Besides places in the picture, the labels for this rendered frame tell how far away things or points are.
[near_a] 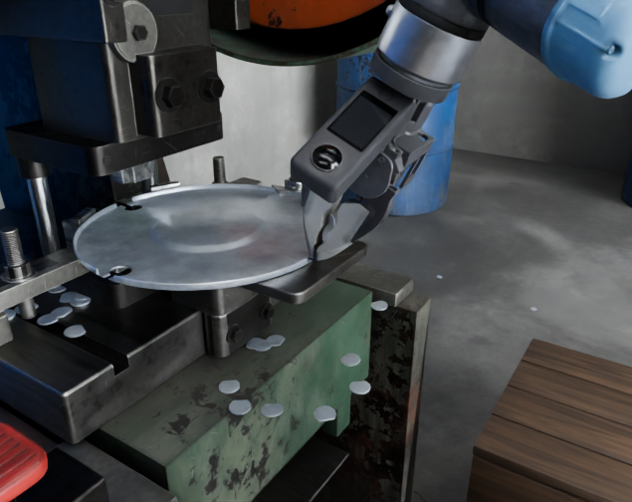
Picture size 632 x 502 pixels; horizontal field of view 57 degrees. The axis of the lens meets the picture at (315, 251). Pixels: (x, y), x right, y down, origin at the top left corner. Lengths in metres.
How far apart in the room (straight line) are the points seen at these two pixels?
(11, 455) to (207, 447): 0.22
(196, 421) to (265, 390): 0.09
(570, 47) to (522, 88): 3.52
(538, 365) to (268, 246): 0.76
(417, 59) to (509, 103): 3.48
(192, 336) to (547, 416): 0.68
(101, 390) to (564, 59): 0.48
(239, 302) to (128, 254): 0.13
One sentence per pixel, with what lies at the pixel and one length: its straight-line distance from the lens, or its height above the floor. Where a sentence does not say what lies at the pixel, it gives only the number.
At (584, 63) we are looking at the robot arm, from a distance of 0.40.
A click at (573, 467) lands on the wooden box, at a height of 0.35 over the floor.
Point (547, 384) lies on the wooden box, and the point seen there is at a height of 0.35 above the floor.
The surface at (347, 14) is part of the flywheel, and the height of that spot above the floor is 0.99.
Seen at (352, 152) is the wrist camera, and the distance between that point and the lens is 0.47.
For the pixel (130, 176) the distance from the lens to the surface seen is 0.73.
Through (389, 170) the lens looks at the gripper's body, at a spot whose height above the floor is 0.89.
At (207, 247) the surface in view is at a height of 0.79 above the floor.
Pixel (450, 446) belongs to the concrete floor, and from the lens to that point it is 1.55.
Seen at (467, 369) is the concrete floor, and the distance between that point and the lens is 1.82.
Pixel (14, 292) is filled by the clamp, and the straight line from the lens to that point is 0.68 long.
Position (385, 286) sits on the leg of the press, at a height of 0.64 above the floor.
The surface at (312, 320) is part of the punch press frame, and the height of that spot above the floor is 0.64.
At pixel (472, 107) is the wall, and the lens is 4.03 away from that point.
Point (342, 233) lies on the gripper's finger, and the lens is 0.56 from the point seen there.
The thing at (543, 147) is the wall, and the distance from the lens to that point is 3.95.
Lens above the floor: 1.04
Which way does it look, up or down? 25 degrees down
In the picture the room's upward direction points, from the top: straight up
